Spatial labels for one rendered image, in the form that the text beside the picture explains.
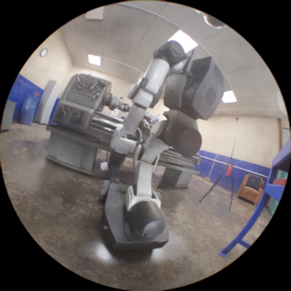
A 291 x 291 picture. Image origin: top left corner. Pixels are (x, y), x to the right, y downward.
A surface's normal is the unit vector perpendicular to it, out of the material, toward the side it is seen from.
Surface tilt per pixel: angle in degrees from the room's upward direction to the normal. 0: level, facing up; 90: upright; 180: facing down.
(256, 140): 90
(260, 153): 90
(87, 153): 90
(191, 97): 118
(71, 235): 0
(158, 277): 0
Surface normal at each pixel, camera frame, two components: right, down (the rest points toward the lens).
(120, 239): 0.33, -0.94
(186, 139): 0.14, 0.31
